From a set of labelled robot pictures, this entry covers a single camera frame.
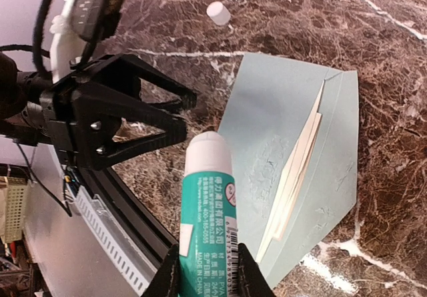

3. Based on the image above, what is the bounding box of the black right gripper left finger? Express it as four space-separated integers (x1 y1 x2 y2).
143 244 180 297

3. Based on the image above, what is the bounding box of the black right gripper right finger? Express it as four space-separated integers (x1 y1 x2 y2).
238 243 276 297

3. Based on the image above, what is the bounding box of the white slotted cable duct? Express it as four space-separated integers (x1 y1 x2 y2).
66 181 157 296

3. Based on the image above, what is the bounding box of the spare gray paper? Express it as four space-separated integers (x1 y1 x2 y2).
256 85 324 263

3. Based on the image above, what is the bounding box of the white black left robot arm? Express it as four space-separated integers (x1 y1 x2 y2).
1 0 197 170

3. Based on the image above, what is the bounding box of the light blue paper envelope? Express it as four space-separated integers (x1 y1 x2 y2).
219 53 359 287

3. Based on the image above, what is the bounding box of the white green glue stick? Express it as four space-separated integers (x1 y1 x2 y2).
179 131 238 296

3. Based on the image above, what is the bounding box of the black front table rail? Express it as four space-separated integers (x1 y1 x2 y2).
73 163 181 271

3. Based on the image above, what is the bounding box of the small white glue cap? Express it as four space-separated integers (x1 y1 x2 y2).
206 1 231 26

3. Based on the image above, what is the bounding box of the white plastic basket background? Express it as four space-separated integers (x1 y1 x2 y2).
1 177 29 244

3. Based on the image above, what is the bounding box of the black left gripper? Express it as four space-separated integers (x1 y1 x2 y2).
39 54 197 171

